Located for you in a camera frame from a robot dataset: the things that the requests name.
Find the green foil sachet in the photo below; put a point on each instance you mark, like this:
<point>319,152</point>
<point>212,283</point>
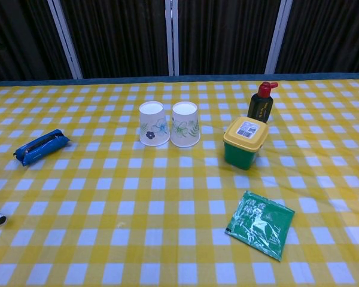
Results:
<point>258,225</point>

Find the white paper cup blue flowers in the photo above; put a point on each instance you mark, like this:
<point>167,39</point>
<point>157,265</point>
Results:
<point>154,125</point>

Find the black pleated curtain panel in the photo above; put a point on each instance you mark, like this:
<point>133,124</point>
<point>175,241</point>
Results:
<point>21,39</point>
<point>224,36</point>
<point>119,39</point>
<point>329,36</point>

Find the white screen frame post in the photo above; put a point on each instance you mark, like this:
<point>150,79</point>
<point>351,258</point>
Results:
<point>65,42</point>
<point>172,39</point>
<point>277,39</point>

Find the blue table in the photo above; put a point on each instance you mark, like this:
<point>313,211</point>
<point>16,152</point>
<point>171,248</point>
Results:
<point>107,80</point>

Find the white paper cup green flowers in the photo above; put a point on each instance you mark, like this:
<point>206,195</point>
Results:
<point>185,127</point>

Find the blue snack packet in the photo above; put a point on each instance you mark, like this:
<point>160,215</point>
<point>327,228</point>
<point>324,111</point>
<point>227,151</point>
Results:
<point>40,147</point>

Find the dark bottle red cap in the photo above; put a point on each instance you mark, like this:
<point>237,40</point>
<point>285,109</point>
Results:
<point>261,107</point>

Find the green tub yellow lid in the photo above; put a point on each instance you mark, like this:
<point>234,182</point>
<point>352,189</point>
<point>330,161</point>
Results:
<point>243,143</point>

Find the yellow white checked tablecloth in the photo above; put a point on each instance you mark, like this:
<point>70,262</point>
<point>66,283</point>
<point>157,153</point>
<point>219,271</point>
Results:
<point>137,194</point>

